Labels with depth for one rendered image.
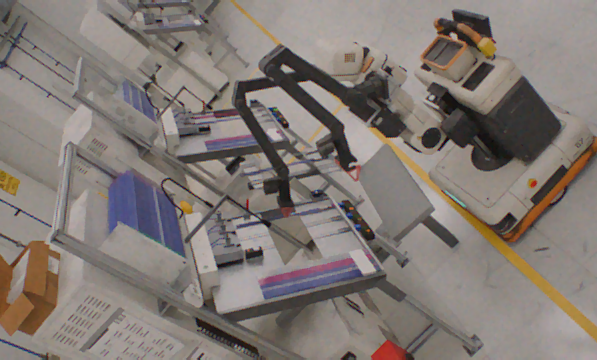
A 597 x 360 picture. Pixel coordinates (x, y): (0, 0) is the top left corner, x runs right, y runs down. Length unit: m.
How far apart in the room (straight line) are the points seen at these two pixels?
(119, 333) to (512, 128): 1.88
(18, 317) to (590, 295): 2.29
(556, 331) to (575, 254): 0.38
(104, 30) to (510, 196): 5.12
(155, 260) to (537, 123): 1.79
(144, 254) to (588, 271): 1.92
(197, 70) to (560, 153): 4.97
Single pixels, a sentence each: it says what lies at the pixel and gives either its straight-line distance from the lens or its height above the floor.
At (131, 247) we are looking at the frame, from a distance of 2.15.
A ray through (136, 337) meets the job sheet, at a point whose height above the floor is 1.41.
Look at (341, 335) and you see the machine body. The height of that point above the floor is 0.62.
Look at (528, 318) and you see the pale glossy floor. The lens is 2.85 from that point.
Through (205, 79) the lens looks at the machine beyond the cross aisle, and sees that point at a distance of 7.07.
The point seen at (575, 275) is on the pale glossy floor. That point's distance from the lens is 2.85.
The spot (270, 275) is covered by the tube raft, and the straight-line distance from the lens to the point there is 2.41.
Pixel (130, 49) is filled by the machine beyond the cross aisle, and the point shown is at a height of 1.19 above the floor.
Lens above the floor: 2.37
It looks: 31 degrees down
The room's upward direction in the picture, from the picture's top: 53 degrees counter-clockwise
